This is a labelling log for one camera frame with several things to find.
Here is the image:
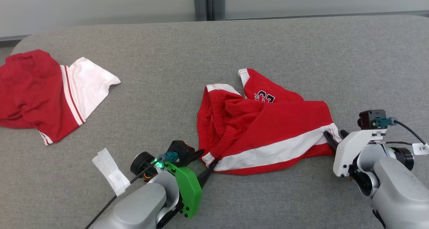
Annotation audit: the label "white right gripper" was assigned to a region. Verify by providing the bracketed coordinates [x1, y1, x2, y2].
[323, 129, 386, 177]

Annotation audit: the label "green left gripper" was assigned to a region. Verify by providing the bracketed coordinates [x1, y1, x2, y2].
[164, 149, 219, 219]

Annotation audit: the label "red shorts with white stripe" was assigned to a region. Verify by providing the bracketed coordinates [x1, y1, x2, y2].
[197, 68, 342, 176]

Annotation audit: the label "red jersey with white sleeves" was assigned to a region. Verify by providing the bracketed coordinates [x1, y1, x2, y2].
[0, 49, 121, 146]

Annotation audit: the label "grey fabric sofa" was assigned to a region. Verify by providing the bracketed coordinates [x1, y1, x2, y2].
[0, 14, 429, 229]

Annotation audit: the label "small white printed cable label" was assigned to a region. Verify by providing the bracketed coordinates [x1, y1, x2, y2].
[412, 142, 429, 156]

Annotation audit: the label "white paper cable tag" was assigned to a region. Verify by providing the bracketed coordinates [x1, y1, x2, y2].
[92, 148, 131, 196]

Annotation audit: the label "grey partition post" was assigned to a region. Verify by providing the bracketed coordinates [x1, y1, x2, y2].
[212, 0, 226, 21]
[193, 0, 207, 21]

